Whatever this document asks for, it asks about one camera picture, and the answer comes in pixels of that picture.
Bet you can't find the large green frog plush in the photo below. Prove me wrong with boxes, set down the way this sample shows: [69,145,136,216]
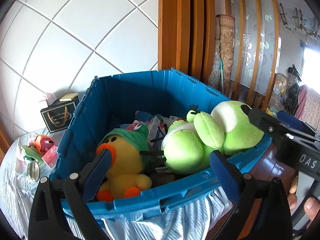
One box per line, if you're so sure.
[138,100,265,175]

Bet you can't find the person's hand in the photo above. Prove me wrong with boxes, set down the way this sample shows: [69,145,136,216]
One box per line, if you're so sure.
[289,172,319,231]

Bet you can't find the pink tissue pack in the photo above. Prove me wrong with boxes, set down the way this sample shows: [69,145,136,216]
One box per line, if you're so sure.
[42,145,58,170]

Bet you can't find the striped blue bed sheet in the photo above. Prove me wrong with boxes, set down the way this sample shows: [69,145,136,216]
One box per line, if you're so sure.
[0,127,231,240]

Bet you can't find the green dinosaur plush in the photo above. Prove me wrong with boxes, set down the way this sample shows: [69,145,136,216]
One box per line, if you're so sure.
[20,145,42,163]

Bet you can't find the pig plush orange dress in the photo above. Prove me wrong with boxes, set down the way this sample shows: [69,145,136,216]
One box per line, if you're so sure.
[29,134,55,154]

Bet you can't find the yellow duck plush green hood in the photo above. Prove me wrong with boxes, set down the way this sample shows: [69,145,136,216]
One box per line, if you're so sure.
[96,123,152,202]

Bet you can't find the blue plastic storage crate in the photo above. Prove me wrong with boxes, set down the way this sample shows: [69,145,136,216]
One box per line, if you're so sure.
[49,67,273,228]

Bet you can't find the rolled patterned carpet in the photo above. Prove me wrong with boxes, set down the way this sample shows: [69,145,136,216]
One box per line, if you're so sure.
[217,14,234,96]

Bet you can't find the black gift bag gold handles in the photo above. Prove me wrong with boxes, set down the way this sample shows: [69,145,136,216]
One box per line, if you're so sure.
[40,93,79,133]

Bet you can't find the wooden sliding door frame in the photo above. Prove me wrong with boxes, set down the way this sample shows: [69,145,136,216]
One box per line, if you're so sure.
[158,0,216,83]

